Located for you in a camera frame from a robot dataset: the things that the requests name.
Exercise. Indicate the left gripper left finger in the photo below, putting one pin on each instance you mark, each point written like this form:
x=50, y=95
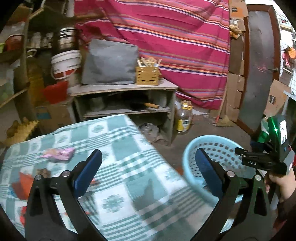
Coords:
x=42, y=218

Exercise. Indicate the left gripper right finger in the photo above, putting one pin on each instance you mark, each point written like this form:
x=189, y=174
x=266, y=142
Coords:
x=253, y=219

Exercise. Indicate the person's right hand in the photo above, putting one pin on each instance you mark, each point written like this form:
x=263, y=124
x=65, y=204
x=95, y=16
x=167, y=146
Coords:
x=286, y=183

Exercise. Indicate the red gold-trimmed wrapper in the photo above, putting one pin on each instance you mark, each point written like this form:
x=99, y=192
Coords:
x=22, y=189

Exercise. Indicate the light blue laundry basket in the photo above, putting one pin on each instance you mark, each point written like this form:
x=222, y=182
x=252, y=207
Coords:
x=220, y=150

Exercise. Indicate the pink snack wrapper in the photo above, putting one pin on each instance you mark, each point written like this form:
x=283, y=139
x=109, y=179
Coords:
x=59, y=154

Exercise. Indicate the cooking oil bottle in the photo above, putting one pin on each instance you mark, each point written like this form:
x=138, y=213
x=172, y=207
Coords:
x=184, y=116

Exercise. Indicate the dark metal door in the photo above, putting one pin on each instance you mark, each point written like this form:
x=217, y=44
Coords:
x=261, y=64

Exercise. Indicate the yellow egg carton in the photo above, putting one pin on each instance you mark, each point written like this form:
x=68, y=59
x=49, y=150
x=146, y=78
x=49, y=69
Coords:
x=20, y=132

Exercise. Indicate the green checkered tablecloth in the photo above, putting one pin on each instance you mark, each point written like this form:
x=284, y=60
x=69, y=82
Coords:
x=136, y=194

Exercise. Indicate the cardboard box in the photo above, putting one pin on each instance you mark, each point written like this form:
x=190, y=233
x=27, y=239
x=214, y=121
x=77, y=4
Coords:
x=54, y=116

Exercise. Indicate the wooden shelf cabinet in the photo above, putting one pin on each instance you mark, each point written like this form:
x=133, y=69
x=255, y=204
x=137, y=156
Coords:
x=142, y=103

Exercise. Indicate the red plastic basin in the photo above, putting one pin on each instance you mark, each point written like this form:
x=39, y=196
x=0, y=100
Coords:
x=56, y=93

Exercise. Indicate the striped magenta curtain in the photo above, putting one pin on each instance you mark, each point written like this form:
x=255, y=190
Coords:
x=190, y=38

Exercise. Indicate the yellow utensil basket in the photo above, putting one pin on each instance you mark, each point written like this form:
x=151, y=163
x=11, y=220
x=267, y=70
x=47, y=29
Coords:
x=147, y=71

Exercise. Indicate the white plastic bucket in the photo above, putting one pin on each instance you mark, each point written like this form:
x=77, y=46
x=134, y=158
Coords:
x=65, y=64

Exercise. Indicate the grey fabric bag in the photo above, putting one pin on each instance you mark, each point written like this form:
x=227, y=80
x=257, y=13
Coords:
x=110, y=63

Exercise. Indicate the steel cooking pot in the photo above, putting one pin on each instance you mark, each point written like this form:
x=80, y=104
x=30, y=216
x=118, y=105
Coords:
x=66, y=39

